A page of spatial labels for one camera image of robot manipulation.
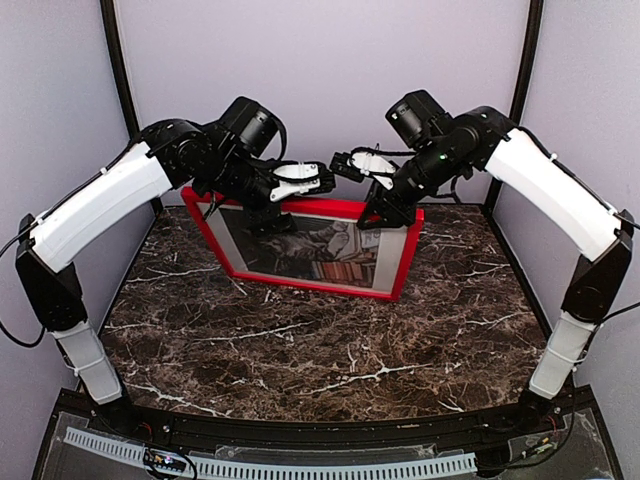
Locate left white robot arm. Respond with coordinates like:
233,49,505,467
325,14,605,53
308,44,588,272
15,113,286,436

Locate white mat board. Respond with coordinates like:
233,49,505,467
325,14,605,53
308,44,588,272
195,199,409,294

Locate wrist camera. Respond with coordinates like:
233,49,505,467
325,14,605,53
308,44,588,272
219,96,287,160
385,89,453,150

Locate right black corner post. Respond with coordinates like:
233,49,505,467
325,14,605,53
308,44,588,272
482,0,545,216

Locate red wooden picture frame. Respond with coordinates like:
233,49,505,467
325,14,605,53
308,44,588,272
179,185,425,302

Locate left black corner post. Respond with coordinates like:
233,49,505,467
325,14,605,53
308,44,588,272
98,0,164,214

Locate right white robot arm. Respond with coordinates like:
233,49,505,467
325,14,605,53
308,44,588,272
348,101,637,434

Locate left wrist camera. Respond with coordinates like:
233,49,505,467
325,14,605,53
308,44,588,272
219,96,287,160

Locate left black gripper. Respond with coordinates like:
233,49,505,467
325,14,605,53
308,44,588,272
199,147,299,236

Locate small circuit board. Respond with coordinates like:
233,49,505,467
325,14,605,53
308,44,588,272
142,449,187,474

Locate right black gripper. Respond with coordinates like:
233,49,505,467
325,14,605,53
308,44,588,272
357,139,467,228

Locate white slotted cable duct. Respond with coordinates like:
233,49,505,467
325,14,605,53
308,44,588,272
63,427,477,479

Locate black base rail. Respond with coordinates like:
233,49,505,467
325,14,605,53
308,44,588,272
59,384,596,456

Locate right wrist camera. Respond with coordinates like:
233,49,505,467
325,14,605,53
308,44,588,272
385,89,453,150

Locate black corner post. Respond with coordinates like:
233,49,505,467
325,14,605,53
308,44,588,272
98,0,164,214
482,0,545,216

